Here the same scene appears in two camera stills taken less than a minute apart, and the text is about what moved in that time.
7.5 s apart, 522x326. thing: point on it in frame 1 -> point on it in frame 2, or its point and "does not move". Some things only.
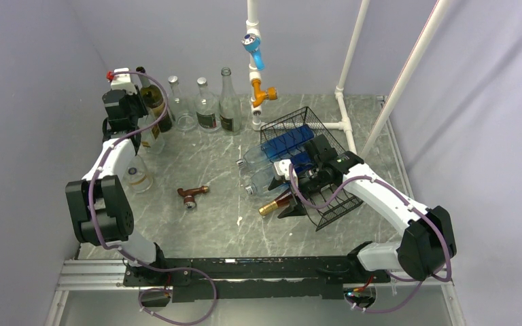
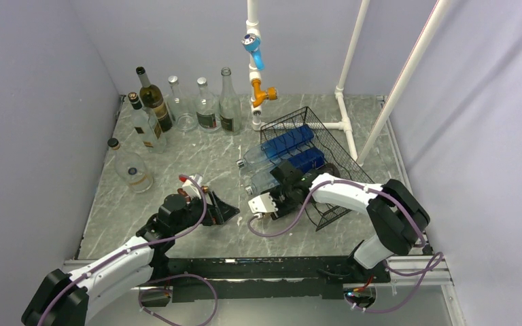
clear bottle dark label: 183,109 does not move
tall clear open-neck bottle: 230,111 does not move
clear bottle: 206,109 does not move
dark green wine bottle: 153,99 does not move
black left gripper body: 137,106 -> 193,213
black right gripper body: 310,178 -> 283,200
